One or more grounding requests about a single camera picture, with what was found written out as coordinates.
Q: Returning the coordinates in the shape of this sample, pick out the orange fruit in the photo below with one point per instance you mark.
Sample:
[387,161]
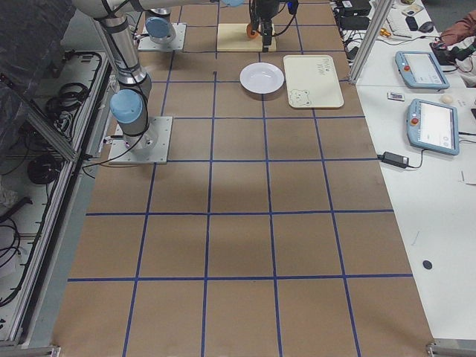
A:
[252,32]

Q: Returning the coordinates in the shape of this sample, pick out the black flat power brick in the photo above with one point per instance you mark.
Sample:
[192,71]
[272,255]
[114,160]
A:
[353,22]

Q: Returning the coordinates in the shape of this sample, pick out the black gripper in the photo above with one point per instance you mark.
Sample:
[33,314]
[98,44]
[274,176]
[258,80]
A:
[265,8]

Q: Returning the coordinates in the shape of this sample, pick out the near blue teach pendant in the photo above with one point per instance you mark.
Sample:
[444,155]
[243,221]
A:
[433,126]

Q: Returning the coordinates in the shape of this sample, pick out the bamboo cutting board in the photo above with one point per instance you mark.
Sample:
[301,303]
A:
[234,38]

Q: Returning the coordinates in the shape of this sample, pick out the black power adapter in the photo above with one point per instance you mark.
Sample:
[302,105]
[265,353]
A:
[394,159]

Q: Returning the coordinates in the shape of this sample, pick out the black computer mouse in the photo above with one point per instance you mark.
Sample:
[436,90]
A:
[426,27]

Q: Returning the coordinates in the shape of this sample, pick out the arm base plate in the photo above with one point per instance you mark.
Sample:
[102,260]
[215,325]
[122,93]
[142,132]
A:
[155,39]
[152,147]

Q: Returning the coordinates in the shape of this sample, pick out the brown paper table cover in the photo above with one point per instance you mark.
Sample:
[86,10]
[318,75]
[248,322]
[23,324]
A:
[269,231]

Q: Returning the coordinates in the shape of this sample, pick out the small printed card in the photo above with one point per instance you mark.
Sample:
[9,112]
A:
[395,96]

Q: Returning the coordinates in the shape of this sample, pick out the seated person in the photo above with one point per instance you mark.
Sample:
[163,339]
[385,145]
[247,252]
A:
[459,43]

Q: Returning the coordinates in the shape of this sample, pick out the cream bear tray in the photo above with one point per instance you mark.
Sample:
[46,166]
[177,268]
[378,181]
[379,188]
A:
[312,82]

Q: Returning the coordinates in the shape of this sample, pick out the gold metal cylinder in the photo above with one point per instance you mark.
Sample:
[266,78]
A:
[385,33]

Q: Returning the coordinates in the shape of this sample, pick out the black round cap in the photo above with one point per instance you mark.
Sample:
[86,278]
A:
[427,264]

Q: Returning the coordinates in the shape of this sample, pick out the blue teach pendant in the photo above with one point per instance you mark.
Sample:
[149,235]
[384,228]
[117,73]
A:
[433,126]
[420,70]

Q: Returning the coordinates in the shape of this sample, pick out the aluminium frame post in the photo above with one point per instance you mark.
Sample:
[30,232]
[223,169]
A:
[380,13]

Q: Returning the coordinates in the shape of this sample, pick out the white keyboard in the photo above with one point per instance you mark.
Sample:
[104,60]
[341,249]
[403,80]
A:
[398,25]

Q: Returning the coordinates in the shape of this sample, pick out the white round plate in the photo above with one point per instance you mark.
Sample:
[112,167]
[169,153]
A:
[261,78]

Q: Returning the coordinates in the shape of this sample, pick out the far blue teach pendant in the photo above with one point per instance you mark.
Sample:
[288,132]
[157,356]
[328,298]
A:
[420,70]

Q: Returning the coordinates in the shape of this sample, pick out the small white ball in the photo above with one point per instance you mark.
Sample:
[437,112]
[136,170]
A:
[447,99]

